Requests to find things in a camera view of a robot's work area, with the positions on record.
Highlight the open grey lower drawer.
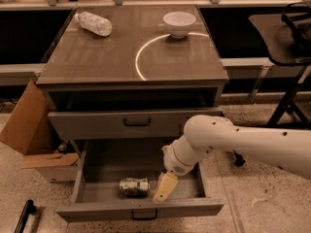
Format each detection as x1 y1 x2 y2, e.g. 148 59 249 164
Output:
56 138 224 222

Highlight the grey drawer cabinet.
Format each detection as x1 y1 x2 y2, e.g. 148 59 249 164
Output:
35 4 229 160

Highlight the green 7up can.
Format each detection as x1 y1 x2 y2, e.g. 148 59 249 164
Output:
120 178 150 196

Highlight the brown cardboard box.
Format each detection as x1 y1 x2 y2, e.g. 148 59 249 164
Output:
0 81 79 183

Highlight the black bar on floor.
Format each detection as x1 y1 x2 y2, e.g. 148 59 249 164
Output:
14 199 36 233

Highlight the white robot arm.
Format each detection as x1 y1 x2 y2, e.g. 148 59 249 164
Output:
153 115 311 203

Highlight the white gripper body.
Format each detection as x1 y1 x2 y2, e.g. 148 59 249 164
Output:
162 136 208 177

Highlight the black cabinet leg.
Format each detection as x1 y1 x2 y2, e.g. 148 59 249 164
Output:
234 152 245 166

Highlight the grey upper drawer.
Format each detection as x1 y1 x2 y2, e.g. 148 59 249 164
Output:
48 107 223 140

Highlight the white ceramic bowl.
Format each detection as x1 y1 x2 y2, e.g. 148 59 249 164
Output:
163 12 196 39

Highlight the clear plastic water bottle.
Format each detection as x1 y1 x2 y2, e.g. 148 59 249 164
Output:
74 12 112 37

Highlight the black side table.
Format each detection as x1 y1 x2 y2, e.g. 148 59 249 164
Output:
249 1 311 129

